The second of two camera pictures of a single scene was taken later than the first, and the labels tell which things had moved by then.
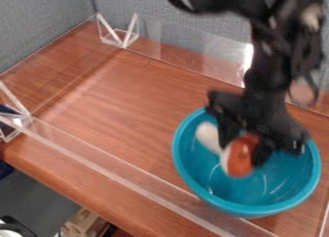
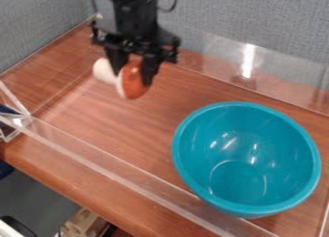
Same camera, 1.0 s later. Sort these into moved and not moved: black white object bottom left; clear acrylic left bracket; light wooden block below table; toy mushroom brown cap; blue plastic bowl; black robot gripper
Moved: black robot gripper; toy mushroom brown cap
Not moved: light wooden block below table; black white object bottom left; clear acrylic left bracket; blue plastic bowl
